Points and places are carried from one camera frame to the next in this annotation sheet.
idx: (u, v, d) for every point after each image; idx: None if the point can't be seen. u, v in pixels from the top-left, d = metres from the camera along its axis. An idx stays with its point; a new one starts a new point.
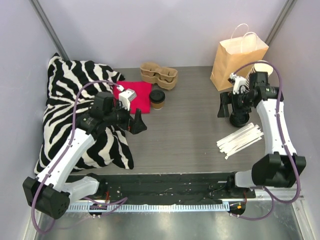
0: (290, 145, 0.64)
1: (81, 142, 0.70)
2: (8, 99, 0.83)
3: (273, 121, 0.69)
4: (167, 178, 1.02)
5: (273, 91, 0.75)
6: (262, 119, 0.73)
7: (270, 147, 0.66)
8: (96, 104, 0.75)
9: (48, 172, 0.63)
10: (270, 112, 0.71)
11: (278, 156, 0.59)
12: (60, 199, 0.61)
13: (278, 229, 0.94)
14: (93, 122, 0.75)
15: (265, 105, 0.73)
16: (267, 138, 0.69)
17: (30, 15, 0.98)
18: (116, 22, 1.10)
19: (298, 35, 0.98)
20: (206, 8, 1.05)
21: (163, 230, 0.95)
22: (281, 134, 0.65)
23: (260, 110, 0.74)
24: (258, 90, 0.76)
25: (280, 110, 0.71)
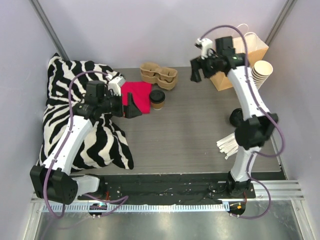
0: (263, 107, 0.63)
1: (82, 126, 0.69)
2: (8, 99, 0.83)
3: (246, 87, 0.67)
4: (167, 178, 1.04)
5: (240, 57, 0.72)
6: (234, 86, 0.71)
7: (246, 111, 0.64)
8: (89, 91, 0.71)
9: (54, 157, 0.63)
10: (241, 79, 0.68)
11: (256, 118, 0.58)
12: (69, 182, 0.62)
13: (278, 229, 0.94)
14: (89, 108, 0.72)
15: (236, 73, 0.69)
16: (243, 104, 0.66)
17: (30, 15, 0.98)
18: (116, 22, 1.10)
19: (298, 35, 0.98)
20: (206, 8, 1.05)
21: (163, 230, 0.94)
22: (254, 98, 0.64)
23: (232, 78, 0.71)
24: (227, 59, 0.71)
25: (250, 75, 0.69)
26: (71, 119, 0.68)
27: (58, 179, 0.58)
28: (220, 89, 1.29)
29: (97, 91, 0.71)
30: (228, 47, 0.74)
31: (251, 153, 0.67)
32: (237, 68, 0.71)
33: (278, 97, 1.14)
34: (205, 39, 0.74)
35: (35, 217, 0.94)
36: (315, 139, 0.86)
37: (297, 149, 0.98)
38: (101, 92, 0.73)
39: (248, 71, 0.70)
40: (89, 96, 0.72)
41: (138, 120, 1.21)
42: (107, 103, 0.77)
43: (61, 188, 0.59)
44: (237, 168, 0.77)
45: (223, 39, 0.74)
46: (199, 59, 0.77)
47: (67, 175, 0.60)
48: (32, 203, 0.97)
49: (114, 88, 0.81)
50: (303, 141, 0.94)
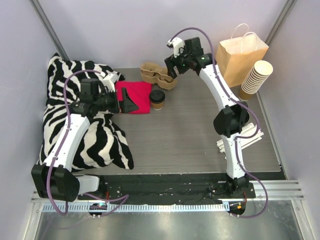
0: (234, 97, 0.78)
1: (79, 124, 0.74)
2: (8, 99, 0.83)
3: (216, 82, 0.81)
4: (167, 178, 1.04)
5: (207, 57, 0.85)
6: (206, 82, 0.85)
7: (220, 103, 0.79)
8: (84, 90, 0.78)
9: (55, 154, 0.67)
10: (211, 76, 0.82)
11: (228, 108, 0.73)
12: (70, 179, 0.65)
13: (278, 229, 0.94)
14: (85, 106, 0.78)
15: (207, 71, 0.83)
16: (216, 97, 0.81)
17: (31, 15, 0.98)
18: (116, 22, 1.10)
19: (298, 35, 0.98)
20: (206, 8, 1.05)
21: (163, 230, 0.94)
22: (225, 91, 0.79)
23: (203, 76, 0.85)
24: (196, 61, 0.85)
25: (218, 71, 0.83)
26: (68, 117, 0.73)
27: (60, 176, 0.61)
28: None
29: (91, 88, 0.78)
30: (197, 47, 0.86)
31: (233, 140, 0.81)
32: (206, 66, 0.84)
33: (278, 97, 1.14)
34: (176, 40, 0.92)
35: (35, 217, 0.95)
36: (315, 139, 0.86)
37: (297, 149, 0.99)
38: (95, 89, 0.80)
39: (217, 68, 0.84)
40: (84, 94, 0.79)
41: (138, 120, 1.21)
42: (102, 100, 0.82)
43: (63, 184, 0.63)
44: (229, 163, 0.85)
45: (191, 41, 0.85)
46: (174, 57, 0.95)
47: (69, 172, 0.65)
48: (32, 203, 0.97)
49: (108, 85, 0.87)
50: (303, 141, 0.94)
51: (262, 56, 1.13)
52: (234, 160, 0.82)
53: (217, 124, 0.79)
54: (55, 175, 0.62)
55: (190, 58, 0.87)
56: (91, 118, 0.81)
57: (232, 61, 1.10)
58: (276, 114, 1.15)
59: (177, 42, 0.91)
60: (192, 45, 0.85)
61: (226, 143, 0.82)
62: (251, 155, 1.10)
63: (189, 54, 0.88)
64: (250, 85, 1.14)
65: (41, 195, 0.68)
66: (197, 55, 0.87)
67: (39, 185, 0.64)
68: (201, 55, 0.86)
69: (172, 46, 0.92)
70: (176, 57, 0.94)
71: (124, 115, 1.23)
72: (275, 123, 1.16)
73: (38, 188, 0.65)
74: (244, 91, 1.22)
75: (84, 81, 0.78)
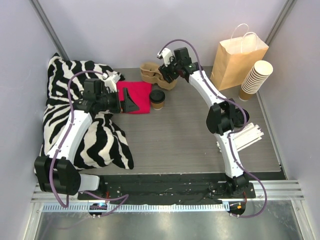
0: (221, 96, 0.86)
1: (82, 120, 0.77)
2: (8, 99, 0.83)
3: (203, 85, 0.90)
4: (167, 178, 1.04)
5: (194, 65, 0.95)
6: (196, 87, 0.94)
7: (209, 102, 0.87)
8: (87, 88, 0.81)
9: (58, 147, 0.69)
10: (199, 79, 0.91)
11: (217, 105, 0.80)
12: (72, 173, 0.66)
13: (278, 229, 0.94)
14: (88, 103, 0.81)
15: (194, 76, 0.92)
16: (205, 98, 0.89)
17: (31, 16, 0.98)
18: (116, 22, 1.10)
19: (298, 35, 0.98)
20: (206, 8, 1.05)
21: (162, 230, 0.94)
22: (212, 91, 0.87)
23: (192, 83, 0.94)
24: (185, 69, 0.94)
25: (204, 75, 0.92)
26: (72, 113, 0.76)
27: (63, 168, 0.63)
28: (221, 88, 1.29)
29: (94, 87, 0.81)
30: (185, 57, 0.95)
31: (227, 138, 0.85)
32: (194, 72, 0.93)
33: (278, 97, 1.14)
34: (164, 51, 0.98)
35: (35, 217, 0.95)
36: (315, 139, 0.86)
37: (297, 149, 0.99)
38: (98, 88, 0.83)
39: (203, 73, 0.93)
40: (87, 93, 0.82)
41: (138, 120, 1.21)
42: (104, 100, 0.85)
43: (66, 176, 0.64)
44: (226, 162, 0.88)
45: (180, 51, 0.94)
46: (165, 66, 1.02)
47: (71, 164, 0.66)
48: (32, 202, 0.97)
49: (109, 86, 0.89)
50: (303, 141, 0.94)
51: (262, 56, 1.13)
52: (230, 158, 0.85)
53: (209, 123, 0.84)
54: (58, 167, 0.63)
55: (180, 67, 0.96)
56: (93, 116, 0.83)
57: (232, 61, 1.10)
58: (276, 114, 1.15)
59: (166, 53, 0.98)
60: (180, 54, 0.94)
61: (221, 142, 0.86)
62: (252, 155, 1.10)
63: (178, 63, 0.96)
64: (250, 85, 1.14)
65: (43, 189, 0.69)
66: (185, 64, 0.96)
67: (41, 178, 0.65)
68: (188, 64, 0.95)
69: (162, 57, 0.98)
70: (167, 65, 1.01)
71: (124, 115, 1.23)
72: (275, 123, 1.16)
73: (40, 180, 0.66)
74: (243, 91, 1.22)
75: (87, 81, 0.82)
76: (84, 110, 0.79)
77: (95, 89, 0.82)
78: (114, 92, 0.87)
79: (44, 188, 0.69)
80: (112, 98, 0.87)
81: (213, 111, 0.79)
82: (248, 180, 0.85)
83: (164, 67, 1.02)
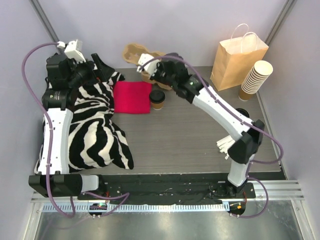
0: (245, 119, 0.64)
1: (62, 120, 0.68)
2: (8, 99, 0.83)
3: (217, 109, 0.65)
4: (167, 178, 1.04)
5: (197, 80, 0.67)
6: (204, 109, 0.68)
7: (232, 131, 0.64)
8: (53, 76, 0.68)
9: (47, 162, 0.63)
10: (210, 102, 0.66)
11: (246, 135, 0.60)
12: (71, 179, 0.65)
13: (278, 229, 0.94)
14: (62, 94, 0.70)
15: (201, 98, 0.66)
16: (223, 124, 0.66)
17: (31, 15, 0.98)
18: (116, 22, 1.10)
19: (298, 35, 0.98)
20: (206, 8, 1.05)
21: (162, 230, 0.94)
22: (233, 115, 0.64)
23: (198, 105, 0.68)
24: (185, 89, 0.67)
25: (215, 94, 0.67)
26: (47, 116, 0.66)
27: (60, 181, 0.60)
28: (221, 88, 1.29)
29: (61, 71, 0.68)
30: (181, 69, 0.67)
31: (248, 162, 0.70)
32: (199, 92, 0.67)
33: (278, 97, 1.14)
34: (145, 58, 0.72)
35: (35, 217, 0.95)
36: (316, 139, 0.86)
37: (297, 149, 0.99)
38: (66, 70, 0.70)
39: (211, 91, 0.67)
40: (54, 79, 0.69)
41: (138, 120, 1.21)
42: (76, 76, 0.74)
43: (66, 188, 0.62)
44: (236, 175, 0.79)
45: (175, 63, 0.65)
46: (151, 75, 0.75)
47: (68, 174, 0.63)
48: (32, 202, 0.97)
49: (75, 56, 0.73)
50: (303, 141, 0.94)
51: (262, 56, 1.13)
52: (243, 173, 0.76)
53: (233, 155, 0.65)
54: (56, 184, 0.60)
55: (175, 87, 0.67)
56: (72, 105, 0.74)
57: (232, 61, 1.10)
58: (276, 114, 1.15)
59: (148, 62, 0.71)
60: (175, 67, 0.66)
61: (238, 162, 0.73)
62: None
63: (172, 76, 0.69)
64: (250, 85, 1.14)
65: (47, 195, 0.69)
66: (183, 79, 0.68)
67: (43, 190, 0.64)
68: (188, 79, 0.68)
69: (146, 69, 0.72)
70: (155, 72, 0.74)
71: (125, 115, 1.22)
72: (275, 123, 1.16)
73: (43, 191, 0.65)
74: (243, 91, 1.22)
75: (51, 67, 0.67)
76: (60, 107, 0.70)
77: (62, 72, 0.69)
78: (84, 63, 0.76)
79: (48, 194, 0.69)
80: (84, 71, 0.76)
81: (242, 143, 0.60)
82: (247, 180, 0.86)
83: (151, 76, 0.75)
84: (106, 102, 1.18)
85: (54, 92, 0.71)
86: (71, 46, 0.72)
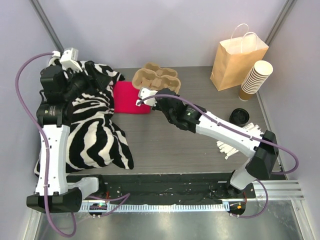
0: (251, 133, 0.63)
1: (59, 138, 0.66)
2: (8, 99, 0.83)
3: (222, 131, 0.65)
4: (167, 178, 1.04)
5: (193, 110, 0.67)
6: (208, 134, 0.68)
7: (244, 149, 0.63)
8: (48, 90, 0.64)
9: (45, 183, 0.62)
10: (213, 127, 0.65)
11: (259, 151, 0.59)
12: (70, 198, 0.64)
13: (278, 229, 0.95)
14: (57, 109, 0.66)
15: (203, 125, 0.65)
16: (233, 144, 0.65)
17: (31, 16, 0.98)
18: (116, 22, 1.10)
19: (298, 35, 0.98)
20: (207, 8, 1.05)
21: (162, 230, 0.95)
22: (240, 133, 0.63)
23: (202, 132, 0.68)
24: (185, 121, 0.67)
25: (215, 117, 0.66)
26: (42, 135, 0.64)
27: (59, 202, 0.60)
28: (221, 88, 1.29)
29: (57, 85, 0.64)
30: (176, 102, 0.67)
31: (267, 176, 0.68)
32: (199, 119, 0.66)
33: (278, 97, 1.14)
34: (144, 93, 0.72)
35: (35, 217, 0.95)
36: (315, 139, 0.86)
37: (297, 149, 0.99)
38: (61, 83, 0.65)
39: (210, 115, 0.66)
40: (49, 92, 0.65)
41: (138, 120, 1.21)
42: (73, 87, 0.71)
43: (65, 208, 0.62)
44: (241, 181, 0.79)
45: (169, 99, 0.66)
46: (153, 106, 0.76)
47: (67, 194, 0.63)
48: None
49: (73, 66, 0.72)
50: (303, 141, 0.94)
51: (261, 56, 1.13)
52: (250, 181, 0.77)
53: (254, 172, 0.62)
54: (54, 204, 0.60)
55: (175, 122, 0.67)
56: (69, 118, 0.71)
57: (232, 61, 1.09)
58: (276, 114, 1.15)
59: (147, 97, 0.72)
60: (170, 103, 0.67)
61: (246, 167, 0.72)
62: None
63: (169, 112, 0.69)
64: (250, 85, 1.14)
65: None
66: (181, 111, 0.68)
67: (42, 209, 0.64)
68: (186, 111, 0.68)
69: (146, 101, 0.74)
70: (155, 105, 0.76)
71: (125, 115, 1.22)
72: (275, 123, 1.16)
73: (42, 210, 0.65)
74: (243, 91, 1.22)
75: (45, 81, 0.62)
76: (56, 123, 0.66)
77: (58, 85, 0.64)
78: (80, 72, 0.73)
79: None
80: (81, 82, 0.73)
81: (258, 159, 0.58)
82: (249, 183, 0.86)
83: (153, 107, 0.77)
84: (106, 102, 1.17)
85: (49, 106, 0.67)
86: (66, 56, 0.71)
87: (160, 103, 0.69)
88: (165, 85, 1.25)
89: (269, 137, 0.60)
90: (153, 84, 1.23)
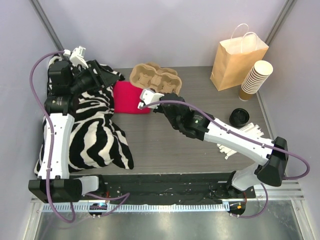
0: (261, 140, 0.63)
1: (64, 125, 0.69)
2: (8, 99, 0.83)
3: (233, 140, 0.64)
4: (167, 178, 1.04)
5: (201, 117, 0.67)
6: (217, 143, 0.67)
7: (256, 157, 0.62)
8: (56, 81, 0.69)
9: (48, 166, 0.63)
10: (222, 135, 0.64)
11: (273, 160, 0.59)
12: (71, 185, 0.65)
13: (278, 229, 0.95)
14: (64, 100, 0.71)
15: (212, 133, 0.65)
16: (245, 153, 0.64)
17: (30, 16, 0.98)
18: (116, 22, 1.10)
19: (298, 35, 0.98)
20: (207, 8, 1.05)
21: (162, 230, 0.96)
22: (252, 141, 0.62)
23: (211, 140, 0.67)
24: (192, 129, 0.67)
25: (224, 124, 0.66)
26: (49, 121, 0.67)
27: (61, 186, 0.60)
28: (221, 88, 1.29)
29: (64, 78, 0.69)
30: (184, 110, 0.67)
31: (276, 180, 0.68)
32: (208, 127, 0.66)
33: (278, 97, 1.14)
34: (147, 95, 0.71)
35: (35, 217, 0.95)
36: (315, 139, 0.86)
37: (296, 149, 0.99)
38: (68, 76, 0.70)
39: (219, 122, 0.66)
40: (57, 84, 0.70)
41: (138, 120, 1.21)
42: (79, 82, 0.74)
43: (66, 193, 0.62)
44: (243, 183, 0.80)
45: (177, 106, 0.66)
46: (155, 109, 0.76)
47: (68, 180, 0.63)
48: (32, 203, 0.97)
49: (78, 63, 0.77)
50: (303, 141, 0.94)
51: (262, 56, 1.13)
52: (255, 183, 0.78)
53: (265, 179, 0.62)
54: (56, 188, 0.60)
55: (183, 129, 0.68)
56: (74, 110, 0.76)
57: (232, 61, 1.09)
58: (276, 113, 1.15)
59: (150, 100, 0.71)
60: (178, 110, 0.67)
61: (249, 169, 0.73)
62: None
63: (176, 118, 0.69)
64: (250, 85, 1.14)
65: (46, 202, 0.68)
66: (188, 118, 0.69)
67: (42, 197, 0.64)
68: (193, 118, 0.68)
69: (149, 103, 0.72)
70: (157, 107, 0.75)
71: (125, 115, 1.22)
72: (275, 123, 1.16)
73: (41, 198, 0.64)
74: (243, 91, 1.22)
75: (53, 73, 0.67)
76: (62, 111, 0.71)
77: (65, 78, 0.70)
78: (86, 70, 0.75)
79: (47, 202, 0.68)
80: (87, 79, 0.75)
81: (271, 167, 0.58)
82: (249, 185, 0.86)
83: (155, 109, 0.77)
84: (106, 102, 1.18)
85: (57, 97, 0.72)
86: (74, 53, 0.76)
87: (167, 109, 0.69)
88: (164, 82, 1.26)
89: (280, 144, 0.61)
90: (153, 81, 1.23)
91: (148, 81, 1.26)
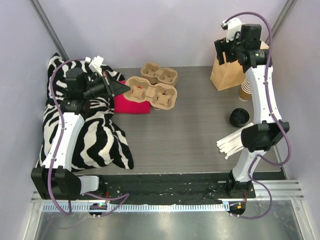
0: (277, 113, 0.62)
1: (74, 123, 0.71)
2: (8, 99, 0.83)
3: (261, 89, 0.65)
4: (167, 178, 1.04)
5: (262, 54, 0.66)
6: (250, 85, 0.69)
7: (257, 116, 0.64)
8: (70, 87, 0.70)
9: (53, 156, 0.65)
10: (259, 80, 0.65)
11: (264, 124, 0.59)
12: (72, 178, 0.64)
13: (278, 229, 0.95)
14: (78, 102, 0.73)
15: (255, 72, 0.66)
16: (255, 107, 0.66)
17: (30, 15, 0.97)
18: (116, 22, 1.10)
19: (298, 35, 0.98)
20: (207, 8, 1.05)
21: (162, 230, 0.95)
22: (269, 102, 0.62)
23: (248, 76, 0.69)
24: (248, 55, 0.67)
25: (269, 77, 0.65)
26: (61, 116, 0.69)
27: (61, 177, 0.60)
28: (221, 89, 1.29)
29: (79, 84, 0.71)
30: (253, 38, 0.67)
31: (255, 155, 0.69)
32: (258, 66, 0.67)
33: (278, 97, 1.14)
34: None
35: (35, 217, 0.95)
36: (315, 139, 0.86)
37: (296, 149, 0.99)
38: (83, 82, 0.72)
39: (269, 71, 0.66)
40: (71, 90, 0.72)
41: (138, 120, 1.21)
42: (92, 88, 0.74)
43: (65, 185, 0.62)
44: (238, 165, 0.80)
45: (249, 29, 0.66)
46: None
47: (69, 172, 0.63)
48: (32, 202, 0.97)
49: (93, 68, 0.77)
50: (303, 141, 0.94)
51: None
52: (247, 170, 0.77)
53: (246, 134, 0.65)
54: (57, 179, 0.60)
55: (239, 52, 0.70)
56: (85, 113, 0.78)
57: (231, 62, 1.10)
58: None
59: None
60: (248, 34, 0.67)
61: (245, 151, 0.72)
62: None
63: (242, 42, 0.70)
64: None
65: (44, 197, 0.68)
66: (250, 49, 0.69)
67: (42, 189, 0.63)
68: (255, 51, 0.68)
69: None
70: (239, 44, 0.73)
71: (124, 115, 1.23)
72: None
73: (40, 190, 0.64)
74: (243, 91, 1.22)
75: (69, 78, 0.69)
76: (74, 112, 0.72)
77: (79, 84, 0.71)
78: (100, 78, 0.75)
79: (45, 196, 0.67)
80: (99, 86, 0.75)
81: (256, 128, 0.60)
82: (250, 182, 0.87)
83: None
84: (106, 102, 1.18)
85: (71, 100, 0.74)
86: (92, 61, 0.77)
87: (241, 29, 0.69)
88: (159, 93, 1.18)
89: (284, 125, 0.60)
90: (146, 93, 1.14)
91: (142, 94, 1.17)
